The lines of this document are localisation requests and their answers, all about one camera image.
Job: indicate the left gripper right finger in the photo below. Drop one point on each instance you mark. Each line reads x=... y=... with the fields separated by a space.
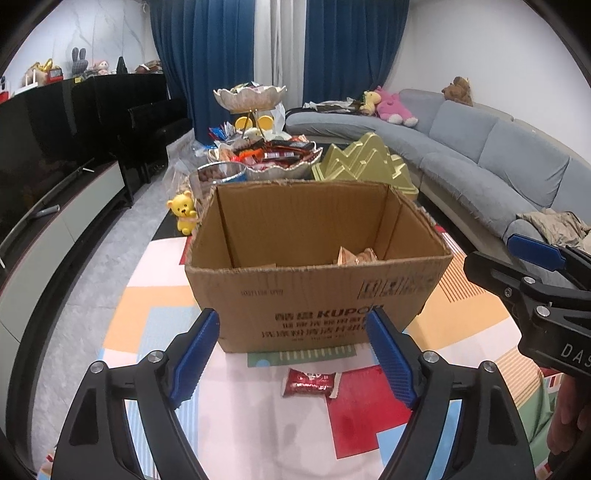
x=398 y=356

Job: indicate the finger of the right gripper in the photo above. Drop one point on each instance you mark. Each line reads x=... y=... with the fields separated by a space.
x=535 y=252

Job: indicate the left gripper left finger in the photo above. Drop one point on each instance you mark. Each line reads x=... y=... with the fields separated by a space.
x=187 y=356

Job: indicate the dark red candy packet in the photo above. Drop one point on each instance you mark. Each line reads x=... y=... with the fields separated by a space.
x=302 y=383

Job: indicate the gold Fortune biscuits bag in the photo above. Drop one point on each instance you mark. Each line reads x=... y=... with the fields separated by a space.
x=346 y=257

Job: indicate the person's right hand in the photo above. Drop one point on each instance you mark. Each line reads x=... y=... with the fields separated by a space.
x=571 y=415

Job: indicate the beige cloth on sofa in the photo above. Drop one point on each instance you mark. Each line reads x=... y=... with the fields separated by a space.
x=560 y=228

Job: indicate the colourful patchwork tablecloth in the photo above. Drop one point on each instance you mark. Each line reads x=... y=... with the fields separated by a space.
x=309 y=414

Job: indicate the grey curved sofa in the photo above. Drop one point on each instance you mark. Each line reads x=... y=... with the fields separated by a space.
x=478 y=168

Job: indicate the brown cardboard box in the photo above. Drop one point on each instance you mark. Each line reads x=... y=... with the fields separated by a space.
x=263 y=257

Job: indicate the yellow bear figurine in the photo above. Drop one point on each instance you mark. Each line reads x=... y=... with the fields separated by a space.
x=182 y=206

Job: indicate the clear jar of nuts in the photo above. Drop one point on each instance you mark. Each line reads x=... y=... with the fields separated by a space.
x=206 y=177

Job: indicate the grey TV cabinet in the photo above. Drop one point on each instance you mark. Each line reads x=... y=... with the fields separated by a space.
x=46 y=257

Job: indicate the brown teddy bear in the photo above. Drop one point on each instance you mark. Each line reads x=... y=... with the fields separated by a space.
x=459 y=91

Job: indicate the gold mountain-shaped tin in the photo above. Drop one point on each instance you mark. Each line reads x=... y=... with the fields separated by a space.
x=367 y=159

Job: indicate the pink plush toy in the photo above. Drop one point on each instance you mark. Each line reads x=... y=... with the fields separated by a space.
x=392 y=110

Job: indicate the two-tier lotus snack stand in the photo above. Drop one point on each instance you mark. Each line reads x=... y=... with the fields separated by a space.
x=258 y=140

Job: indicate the yellow plush toy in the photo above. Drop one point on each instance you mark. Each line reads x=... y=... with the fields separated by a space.
x=370 y=101

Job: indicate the black television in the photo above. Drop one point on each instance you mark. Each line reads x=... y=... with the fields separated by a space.
x=45 y=160

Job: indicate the blue curtains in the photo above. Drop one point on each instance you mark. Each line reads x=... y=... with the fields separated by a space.
x=350 y=48

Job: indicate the grey rabbit plush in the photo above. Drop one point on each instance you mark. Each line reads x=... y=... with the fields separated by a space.
x=79 y=62

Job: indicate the white sheer curtain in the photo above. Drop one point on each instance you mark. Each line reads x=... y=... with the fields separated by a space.
x=279 y=46

